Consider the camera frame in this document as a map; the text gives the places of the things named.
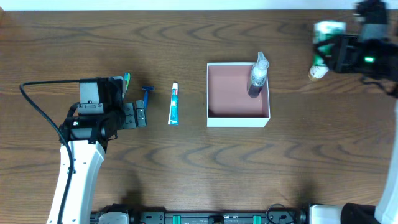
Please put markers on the green white toothbrush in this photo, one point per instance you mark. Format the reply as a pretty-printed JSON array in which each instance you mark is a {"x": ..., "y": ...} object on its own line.
[{"x": 127, "y": 79}]

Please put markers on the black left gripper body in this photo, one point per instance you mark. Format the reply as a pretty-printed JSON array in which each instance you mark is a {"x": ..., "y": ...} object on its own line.
[{"x": 128, "y": 115}]

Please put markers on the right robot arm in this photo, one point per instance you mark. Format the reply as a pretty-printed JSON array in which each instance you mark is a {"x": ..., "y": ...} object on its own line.
[{"x": 368, "y": 117}]

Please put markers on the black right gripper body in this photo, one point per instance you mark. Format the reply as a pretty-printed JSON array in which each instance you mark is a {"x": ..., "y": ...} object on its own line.
[{"x": 339, "y": 53}]

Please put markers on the cream lotion tube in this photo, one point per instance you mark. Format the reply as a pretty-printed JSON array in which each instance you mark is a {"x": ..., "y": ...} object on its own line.
[{"x": 317, "y": 72}]

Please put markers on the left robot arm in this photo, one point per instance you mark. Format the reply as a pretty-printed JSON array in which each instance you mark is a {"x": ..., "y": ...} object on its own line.
[{"x": 87, "y": 137}]

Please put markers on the clear spray bottle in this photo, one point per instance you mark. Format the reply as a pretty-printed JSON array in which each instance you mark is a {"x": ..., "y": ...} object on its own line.
[{"x": 258, "y": 76}]

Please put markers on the blue disposable razor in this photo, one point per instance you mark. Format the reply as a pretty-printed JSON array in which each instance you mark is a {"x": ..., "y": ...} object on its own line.
[{"x": 147, "y": 90}]

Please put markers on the white box pink interior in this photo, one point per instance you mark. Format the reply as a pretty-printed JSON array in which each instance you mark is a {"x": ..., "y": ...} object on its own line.
[{"x": 228, "y": 102}]

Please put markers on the teal white toothpaste tube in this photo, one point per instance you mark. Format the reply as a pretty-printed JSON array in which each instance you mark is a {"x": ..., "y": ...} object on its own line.
[{"x": 173, "y": 111}]

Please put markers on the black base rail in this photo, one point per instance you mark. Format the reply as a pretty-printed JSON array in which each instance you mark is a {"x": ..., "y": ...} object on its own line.
[{"x": 119, "y": 213}]

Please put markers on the green soap bar pack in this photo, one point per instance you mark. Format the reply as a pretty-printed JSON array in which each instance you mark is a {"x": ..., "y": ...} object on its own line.
[{"x": 325, "y": 30}]

